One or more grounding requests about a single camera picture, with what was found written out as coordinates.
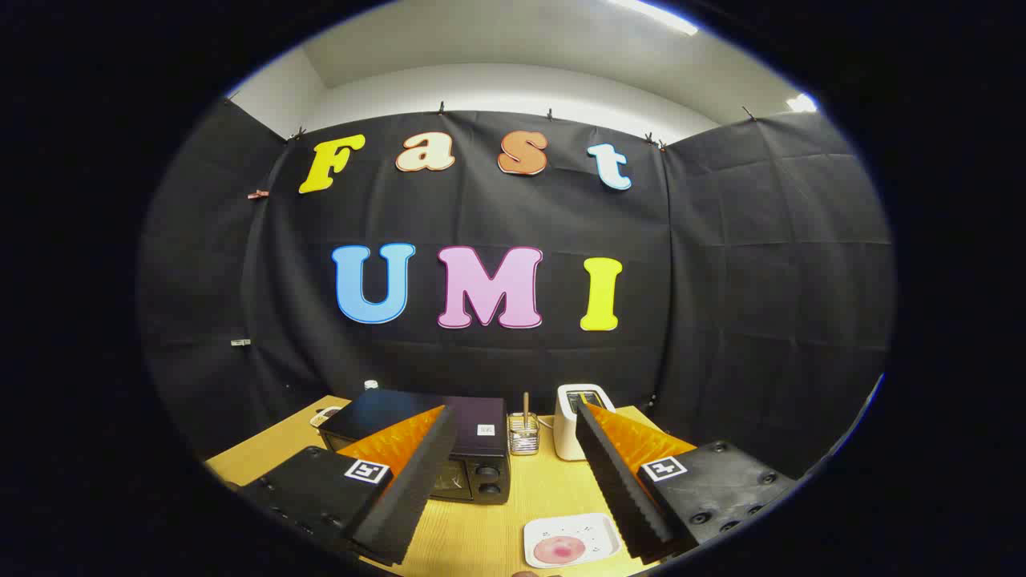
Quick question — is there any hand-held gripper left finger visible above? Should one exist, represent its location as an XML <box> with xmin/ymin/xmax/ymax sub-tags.
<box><xmin>239</xmin><ymin>405</ymin><xmax>458</xmax><ymax>567</ymax></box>

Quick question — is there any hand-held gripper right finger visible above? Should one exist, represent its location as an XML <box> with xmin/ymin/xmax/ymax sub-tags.
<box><xmin>575</xmin><ymin>402</ymin><xmax>796</xmax><ymax>562</ymax></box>

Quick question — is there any white square foam plate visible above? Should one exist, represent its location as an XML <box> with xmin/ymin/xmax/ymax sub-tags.
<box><xmin>523</xmin><ymin>513</ymin><xmax>622</xmax><ymax>570</ymax></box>

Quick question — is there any black toaster oven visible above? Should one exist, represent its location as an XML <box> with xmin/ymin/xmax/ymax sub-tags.
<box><xmin>319</xmin><ymin>389</ymin><xmax>512</xmax><ymax>504</ymax></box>

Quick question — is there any pink round meat slice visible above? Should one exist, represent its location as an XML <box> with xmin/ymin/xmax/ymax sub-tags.
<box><xmin>533</xmin><ymin>535</ymin><xmax>588</xmax><ymax>566</ymax></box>

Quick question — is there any white toaster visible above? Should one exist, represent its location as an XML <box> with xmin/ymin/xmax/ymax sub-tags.
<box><xmin>553</xmin><ymin>384</ymin><xmax>616</xmax><ymax>462</ymax></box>

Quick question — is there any metal wire mesh holder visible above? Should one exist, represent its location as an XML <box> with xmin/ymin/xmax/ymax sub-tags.
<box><xmin>507</xmin><ymin>412</ymin><xmax>540</xmax><ymax>456</ymax></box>

